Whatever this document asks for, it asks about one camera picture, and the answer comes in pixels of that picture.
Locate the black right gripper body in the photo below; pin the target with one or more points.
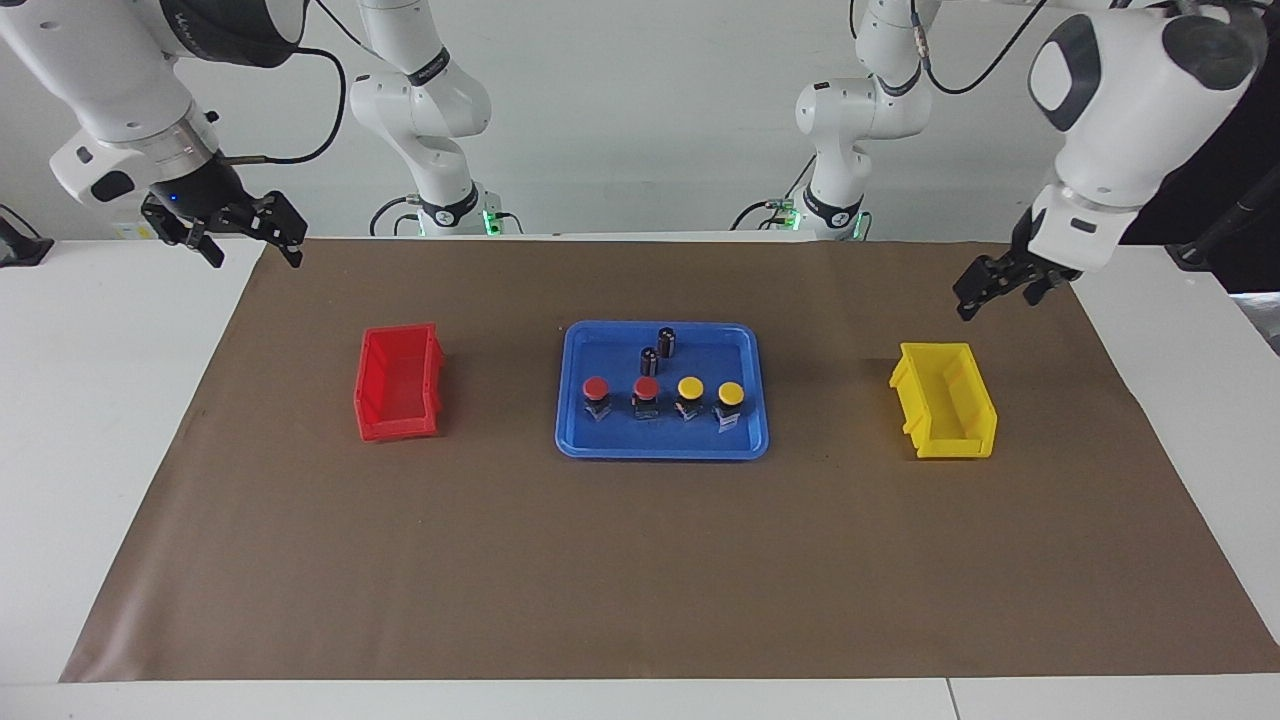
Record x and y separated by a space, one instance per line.
200 195

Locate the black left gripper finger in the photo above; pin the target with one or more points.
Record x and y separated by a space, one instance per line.
980 285
1045 290

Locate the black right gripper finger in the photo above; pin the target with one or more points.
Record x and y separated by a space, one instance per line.
275 220
195 240

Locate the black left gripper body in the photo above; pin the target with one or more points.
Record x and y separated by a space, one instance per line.
1040 270

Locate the yellow push button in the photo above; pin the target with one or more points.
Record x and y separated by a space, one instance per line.
690 387
731 393

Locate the red push button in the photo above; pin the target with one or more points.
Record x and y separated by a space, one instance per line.
646 387
596 388

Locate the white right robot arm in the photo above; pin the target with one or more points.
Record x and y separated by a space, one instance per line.
110 70

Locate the blue plastic tray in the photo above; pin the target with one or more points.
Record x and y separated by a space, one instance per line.
620 435

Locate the yellow plastic bin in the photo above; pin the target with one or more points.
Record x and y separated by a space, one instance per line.
950 400

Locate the red plastic bin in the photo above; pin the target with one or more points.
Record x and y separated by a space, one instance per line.
400 385

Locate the black tripod stand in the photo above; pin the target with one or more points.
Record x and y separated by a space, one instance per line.
1240 215

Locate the dark background curtain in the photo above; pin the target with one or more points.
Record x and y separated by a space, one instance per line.
1230 150

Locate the black knob lower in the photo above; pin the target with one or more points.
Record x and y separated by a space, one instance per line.
666 342

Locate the black knob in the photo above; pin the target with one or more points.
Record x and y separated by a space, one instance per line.
649 362
666 342

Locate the black knob upper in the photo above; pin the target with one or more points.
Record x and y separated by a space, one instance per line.
649 362

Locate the brown table mat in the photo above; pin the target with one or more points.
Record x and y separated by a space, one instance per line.
640 560

